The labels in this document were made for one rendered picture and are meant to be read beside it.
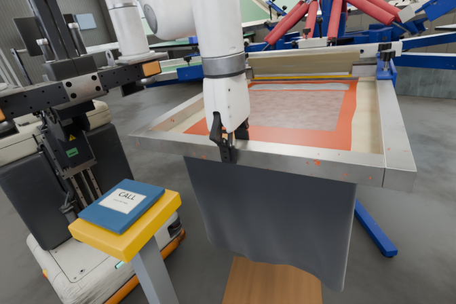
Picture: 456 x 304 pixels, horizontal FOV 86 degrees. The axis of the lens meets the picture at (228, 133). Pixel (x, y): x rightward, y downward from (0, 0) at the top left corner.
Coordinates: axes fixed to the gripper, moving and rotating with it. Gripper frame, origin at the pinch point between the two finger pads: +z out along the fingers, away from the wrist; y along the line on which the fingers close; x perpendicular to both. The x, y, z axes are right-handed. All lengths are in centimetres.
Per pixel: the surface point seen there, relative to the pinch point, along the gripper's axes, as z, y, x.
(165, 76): 1, -66, -75
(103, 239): 2.8, 25.1, -9.8
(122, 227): 1.2, 23.3, -7.1
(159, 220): 4.1, 18.4, -5.5
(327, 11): -19, -138, 0
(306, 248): 34.9, -9.3, 12.1
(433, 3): -18, -84, 42
